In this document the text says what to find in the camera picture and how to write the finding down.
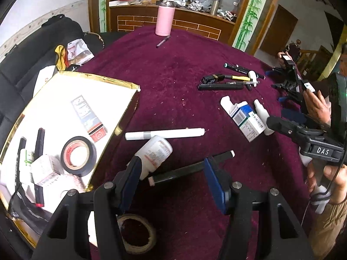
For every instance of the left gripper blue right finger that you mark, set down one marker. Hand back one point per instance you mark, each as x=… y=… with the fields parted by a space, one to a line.
x=219 y=185

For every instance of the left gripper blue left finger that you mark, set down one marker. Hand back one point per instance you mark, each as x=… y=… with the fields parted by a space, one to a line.
x=126 y=183

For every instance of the black marker pen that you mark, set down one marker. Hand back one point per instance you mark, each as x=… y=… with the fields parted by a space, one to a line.
x=187 y=170

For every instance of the white pill bottle red label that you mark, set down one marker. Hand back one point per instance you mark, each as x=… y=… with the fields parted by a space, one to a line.
x=153 y=154

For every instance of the black electrical tape roll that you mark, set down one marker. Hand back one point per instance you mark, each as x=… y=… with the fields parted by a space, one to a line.
x=78 y=156

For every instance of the blue white medicine box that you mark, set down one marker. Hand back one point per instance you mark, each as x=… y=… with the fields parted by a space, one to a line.
x=245 y=118

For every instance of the small white barcode box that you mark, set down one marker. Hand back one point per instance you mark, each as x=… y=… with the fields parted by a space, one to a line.
x=51 y=168

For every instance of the white dropper bottle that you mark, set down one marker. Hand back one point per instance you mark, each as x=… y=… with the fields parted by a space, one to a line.
x=263 y=115

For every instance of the red capped black marker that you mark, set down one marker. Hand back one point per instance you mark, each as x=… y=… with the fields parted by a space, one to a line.
x=37 y=175

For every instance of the silver grey carton box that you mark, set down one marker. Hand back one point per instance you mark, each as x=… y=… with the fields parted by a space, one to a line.
x=89 y=119

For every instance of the white green pill bottle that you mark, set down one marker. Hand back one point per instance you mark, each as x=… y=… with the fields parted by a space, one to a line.
x=25 y=169

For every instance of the operator right hand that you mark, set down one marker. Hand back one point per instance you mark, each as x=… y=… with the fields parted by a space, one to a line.
x=336 y=177

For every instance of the woman in maroon jacket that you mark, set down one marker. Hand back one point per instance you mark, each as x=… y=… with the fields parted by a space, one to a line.
x=318 y=106

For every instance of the white tube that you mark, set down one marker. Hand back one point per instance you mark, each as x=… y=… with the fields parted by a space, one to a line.
x=174 y=133

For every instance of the brown tape roll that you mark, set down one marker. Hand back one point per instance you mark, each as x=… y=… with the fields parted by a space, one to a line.
x=137 y=233

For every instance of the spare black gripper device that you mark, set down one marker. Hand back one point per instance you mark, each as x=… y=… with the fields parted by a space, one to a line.
x=293 y=85

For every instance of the gold white open box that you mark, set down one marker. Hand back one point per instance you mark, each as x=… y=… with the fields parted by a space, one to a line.
x=113 y=101

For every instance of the long black flat pen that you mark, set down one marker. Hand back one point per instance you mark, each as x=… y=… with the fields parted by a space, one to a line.
x=220 y=86

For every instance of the small white bottle on pens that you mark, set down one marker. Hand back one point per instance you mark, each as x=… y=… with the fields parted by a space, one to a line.
x=253 y=77

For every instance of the yellow black pen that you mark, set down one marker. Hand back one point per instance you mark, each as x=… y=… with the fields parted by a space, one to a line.
x=220 y=77

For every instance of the white box red logo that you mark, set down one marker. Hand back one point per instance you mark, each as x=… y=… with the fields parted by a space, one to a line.
x=43 y=76

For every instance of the yellow cloth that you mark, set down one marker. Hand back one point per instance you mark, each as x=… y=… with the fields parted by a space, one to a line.
x=61 y=62

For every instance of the black leather sofa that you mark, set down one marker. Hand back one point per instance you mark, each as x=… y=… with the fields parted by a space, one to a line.
x=21 y=65

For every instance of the wooden mirror cabinet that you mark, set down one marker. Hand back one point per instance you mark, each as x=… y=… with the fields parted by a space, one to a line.
x=238 y=23

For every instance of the pink thermos bottle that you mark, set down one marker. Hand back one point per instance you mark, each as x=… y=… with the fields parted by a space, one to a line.
x=166 y=11

